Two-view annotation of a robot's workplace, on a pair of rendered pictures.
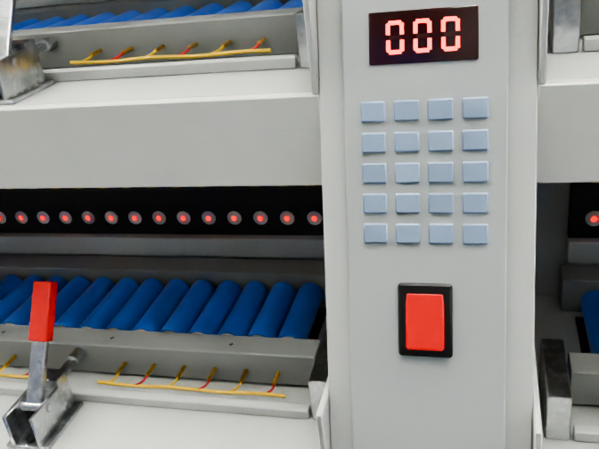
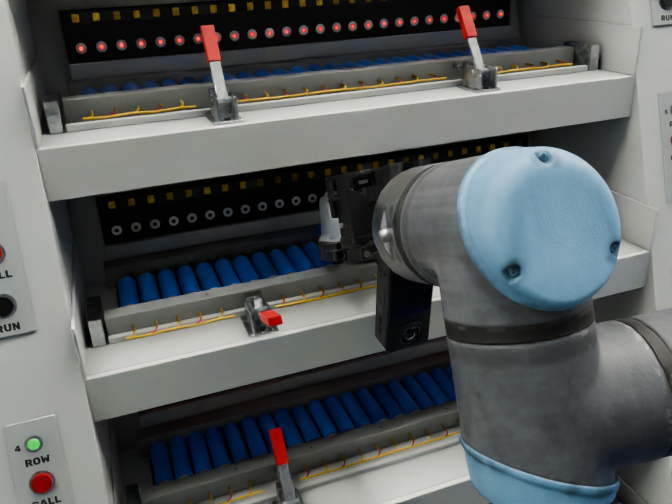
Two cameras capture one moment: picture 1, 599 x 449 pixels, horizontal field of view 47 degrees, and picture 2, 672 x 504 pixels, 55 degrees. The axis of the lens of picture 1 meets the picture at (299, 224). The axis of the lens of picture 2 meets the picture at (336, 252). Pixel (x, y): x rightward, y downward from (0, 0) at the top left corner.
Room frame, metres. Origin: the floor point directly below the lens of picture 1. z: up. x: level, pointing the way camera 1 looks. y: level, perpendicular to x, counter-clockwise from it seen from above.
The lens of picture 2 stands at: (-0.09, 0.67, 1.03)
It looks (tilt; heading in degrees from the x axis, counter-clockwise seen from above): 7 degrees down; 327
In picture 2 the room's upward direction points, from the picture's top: 9 degrees counter-clockwise
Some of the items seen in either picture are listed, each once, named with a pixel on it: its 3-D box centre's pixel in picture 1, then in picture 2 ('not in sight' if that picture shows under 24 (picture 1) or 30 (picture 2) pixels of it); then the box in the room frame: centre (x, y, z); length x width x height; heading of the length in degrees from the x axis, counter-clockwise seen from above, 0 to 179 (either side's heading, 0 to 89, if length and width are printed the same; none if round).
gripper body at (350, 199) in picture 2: not in sight; (389, 216); (0.35, 0.32, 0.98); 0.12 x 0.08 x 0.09; 165
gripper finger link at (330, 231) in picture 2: not in sight; (329, 225); (0.46, 0.32, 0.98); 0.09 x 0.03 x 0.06; 170
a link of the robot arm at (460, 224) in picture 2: not in sight; (500, 230); (0.19, 0.37, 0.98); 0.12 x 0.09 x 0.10; 165
